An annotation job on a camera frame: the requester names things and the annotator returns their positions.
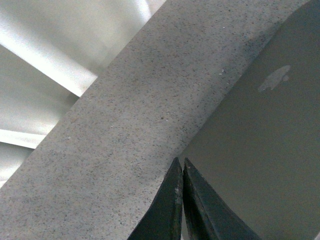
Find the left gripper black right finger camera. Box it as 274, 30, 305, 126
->
183, 158, 260, 240

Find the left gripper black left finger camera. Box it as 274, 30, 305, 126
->
128, 157, 184, 240

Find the grey laptop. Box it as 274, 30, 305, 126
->
183, 0, 320, 240

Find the white curtain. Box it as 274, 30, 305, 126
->
0, 0, 163, 184

